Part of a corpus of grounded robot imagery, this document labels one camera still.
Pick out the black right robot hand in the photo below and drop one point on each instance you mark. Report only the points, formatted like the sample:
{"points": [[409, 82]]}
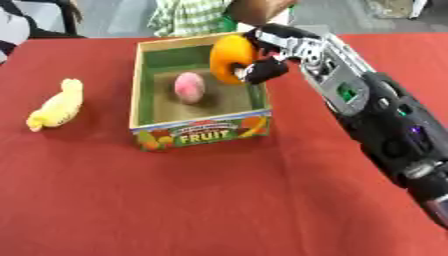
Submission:
{"points": [[265, 68]]}

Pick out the orange toy fruit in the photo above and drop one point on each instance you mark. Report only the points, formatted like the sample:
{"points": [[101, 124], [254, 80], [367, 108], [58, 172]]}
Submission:
{"points": [[231, 56]]}

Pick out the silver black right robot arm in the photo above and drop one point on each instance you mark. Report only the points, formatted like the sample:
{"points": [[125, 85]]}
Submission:
{"points": [[379, 113]]}

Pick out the cardboard box with green inside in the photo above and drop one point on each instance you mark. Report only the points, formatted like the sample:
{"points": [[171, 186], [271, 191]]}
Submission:
{"points": [[198, 96]]}

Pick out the person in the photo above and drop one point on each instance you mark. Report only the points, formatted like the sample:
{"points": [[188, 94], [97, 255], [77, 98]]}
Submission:
{"points": [[216, 15], [26, 23]]}

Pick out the pink toy peach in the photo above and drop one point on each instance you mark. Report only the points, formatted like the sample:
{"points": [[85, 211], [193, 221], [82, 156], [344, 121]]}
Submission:
{"points": [[189, 87]]}

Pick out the yellow soft toy duck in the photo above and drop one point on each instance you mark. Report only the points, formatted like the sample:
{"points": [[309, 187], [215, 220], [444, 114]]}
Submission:
{"points": [[57, 106]]}

